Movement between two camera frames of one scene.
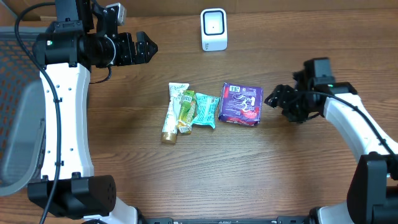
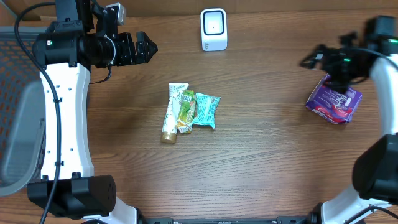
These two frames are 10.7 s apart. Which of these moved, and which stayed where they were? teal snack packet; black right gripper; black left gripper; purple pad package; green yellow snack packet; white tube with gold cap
Moved: purple pad package; black right gripper
Stayed: black left gripper; white tube with gold cap; teal snack packet; green yellow snack packet
